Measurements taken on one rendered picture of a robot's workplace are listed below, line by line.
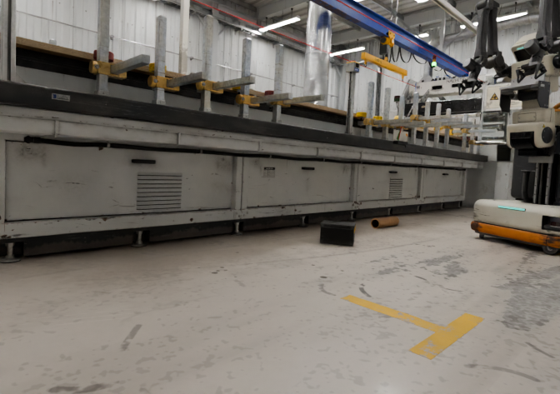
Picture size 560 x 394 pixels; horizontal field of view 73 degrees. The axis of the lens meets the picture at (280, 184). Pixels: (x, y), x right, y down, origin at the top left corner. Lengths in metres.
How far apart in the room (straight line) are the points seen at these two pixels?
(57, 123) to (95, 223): 0.52
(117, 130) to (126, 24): 8.22
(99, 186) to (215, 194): 0.67
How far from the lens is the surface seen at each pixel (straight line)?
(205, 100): 1.97
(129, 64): 1.60
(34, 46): 1.88
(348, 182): 3.28
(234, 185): 2.37
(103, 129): 1.76
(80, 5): 9.67
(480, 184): 5.76
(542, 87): 2.86
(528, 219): 2.83
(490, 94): 5.68
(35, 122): 1.70
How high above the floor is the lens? 0.46
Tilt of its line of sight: 3 degrees down
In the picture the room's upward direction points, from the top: 3 degrees clockwise
